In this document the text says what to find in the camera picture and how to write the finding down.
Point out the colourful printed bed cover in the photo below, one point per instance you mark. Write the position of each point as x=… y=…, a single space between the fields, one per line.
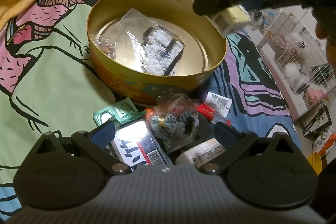
x=48 y=84

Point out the round gold tin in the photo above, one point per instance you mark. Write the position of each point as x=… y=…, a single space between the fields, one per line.
x=143 y=49

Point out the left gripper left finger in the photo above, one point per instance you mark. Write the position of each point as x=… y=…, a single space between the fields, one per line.
x=92 y=145

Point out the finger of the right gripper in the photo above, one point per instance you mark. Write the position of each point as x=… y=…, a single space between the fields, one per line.
x=208 y=7

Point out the orange tube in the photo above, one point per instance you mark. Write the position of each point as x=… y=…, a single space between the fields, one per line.
x=149 y=113

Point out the white blue plastic box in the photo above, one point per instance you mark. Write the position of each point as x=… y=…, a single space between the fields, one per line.
x=134 y=144

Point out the green foil sachet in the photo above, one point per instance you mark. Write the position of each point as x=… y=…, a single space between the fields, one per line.
x=120 y=113

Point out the white soap packet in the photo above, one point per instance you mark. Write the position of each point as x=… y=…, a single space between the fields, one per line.
x=201 y=154

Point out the white wire pet cage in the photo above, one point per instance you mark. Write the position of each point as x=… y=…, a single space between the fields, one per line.
x=295 y=56

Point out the red clear lighter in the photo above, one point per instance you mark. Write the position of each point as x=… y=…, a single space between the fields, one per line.
x=211 y=115

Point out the white tube purple cap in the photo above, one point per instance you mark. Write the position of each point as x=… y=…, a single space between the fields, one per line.
x=220 y=104

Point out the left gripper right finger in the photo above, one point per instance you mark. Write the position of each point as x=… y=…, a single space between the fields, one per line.
x=235 y=144

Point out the black round case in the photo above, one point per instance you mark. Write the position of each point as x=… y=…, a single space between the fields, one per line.
x=202 y=132

